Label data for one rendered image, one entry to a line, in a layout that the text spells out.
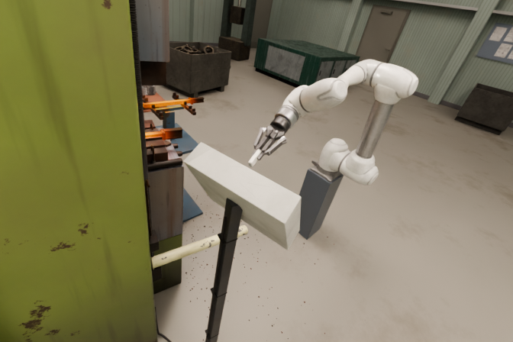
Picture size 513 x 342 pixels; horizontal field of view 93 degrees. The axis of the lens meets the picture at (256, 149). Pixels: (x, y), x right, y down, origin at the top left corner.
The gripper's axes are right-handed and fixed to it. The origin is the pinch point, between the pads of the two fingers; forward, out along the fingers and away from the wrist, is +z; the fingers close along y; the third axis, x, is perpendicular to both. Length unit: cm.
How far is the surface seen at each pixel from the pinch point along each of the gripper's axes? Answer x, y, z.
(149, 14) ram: 47, 33, -4
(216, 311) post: -38, -10, 52
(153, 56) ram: 36.1, 33.0, 1.3
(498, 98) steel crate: -354, -202, -546
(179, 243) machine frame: -53, 30, 42
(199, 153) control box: 22.5, 4.3, 17.0
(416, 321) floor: -128, -104, -6
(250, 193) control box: 22.4, -15.7, 19.3
